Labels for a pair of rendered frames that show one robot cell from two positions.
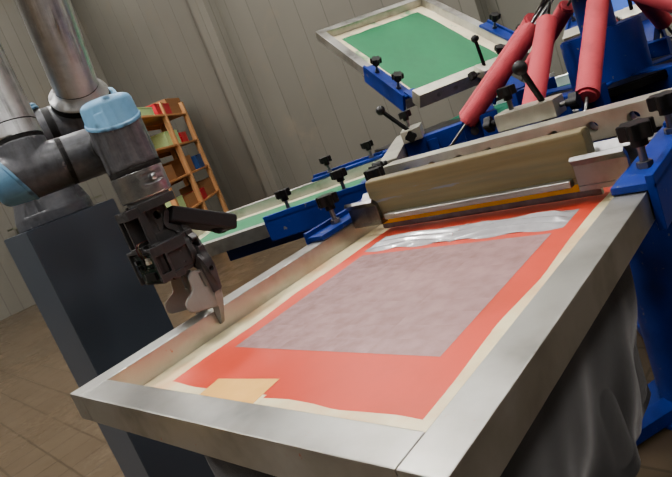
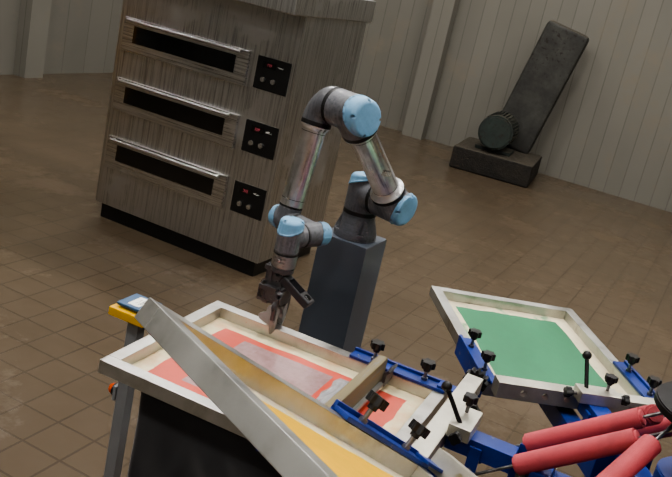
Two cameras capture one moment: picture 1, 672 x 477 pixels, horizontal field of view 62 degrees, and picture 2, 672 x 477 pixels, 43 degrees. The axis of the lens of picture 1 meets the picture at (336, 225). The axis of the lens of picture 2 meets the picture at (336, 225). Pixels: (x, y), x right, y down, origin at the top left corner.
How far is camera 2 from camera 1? 2.22 m
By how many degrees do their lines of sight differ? 63
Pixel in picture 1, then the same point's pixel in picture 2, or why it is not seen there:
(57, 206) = (343, 231)
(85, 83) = (378, 190)
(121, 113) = (284, 230)
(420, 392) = (161, 373)
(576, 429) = (197, 456)
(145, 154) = (282, 251)
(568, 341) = (159, 394)
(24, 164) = (277, 216)
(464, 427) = (117, 364)
